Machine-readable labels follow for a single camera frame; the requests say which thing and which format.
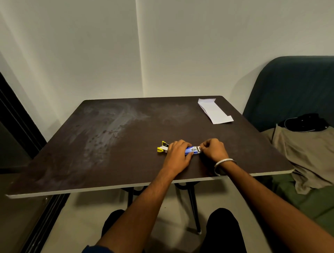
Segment person's right hand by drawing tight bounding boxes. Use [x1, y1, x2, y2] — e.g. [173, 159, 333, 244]
[200, 138, 229, 163]

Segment person's left hand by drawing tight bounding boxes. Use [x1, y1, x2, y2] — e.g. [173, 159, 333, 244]
[163, 140, 194, 176]

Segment person's right forearm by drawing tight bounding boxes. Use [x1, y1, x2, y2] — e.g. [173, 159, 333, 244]
[218, 160, 334, 253]

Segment dark teal sofa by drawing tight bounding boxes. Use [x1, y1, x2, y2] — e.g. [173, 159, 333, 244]
[243, 55, 334, 132]

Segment person's black trousers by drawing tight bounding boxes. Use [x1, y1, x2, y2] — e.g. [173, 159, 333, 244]
[101, 208, 247, 253]

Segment silver metal bangle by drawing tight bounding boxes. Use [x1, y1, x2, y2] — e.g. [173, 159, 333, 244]
[214, 158, 237, 177]

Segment white folded paper sheet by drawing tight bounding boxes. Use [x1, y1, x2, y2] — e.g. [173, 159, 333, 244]
[197, 98, 234, 125]

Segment dark brown folding table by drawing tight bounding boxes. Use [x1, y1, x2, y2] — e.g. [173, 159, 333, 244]
[5, 96, 295, 235]

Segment green bedsheet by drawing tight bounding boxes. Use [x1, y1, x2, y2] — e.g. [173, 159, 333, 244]
[269, 173, 334, 235]

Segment blue shirt sleeve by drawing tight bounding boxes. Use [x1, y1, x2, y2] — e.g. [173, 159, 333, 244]
[81, 245, 114, 253]

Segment black door frame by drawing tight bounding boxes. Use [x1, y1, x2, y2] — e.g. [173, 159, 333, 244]
[0, 72, 70, 253]

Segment beige cloth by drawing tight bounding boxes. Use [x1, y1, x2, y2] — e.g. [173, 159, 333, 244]
[261, 125, 334, 195]

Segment blue and yellow small carton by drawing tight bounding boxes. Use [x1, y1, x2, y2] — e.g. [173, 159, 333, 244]
[157, 141, 202, 156]

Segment black cap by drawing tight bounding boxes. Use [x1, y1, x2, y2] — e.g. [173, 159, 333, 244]
[278, 113, 330, 132]

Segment person's left forearm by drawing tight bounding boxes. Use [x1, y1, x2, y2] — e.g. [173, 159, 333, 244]
[96, 167, 176, 253]

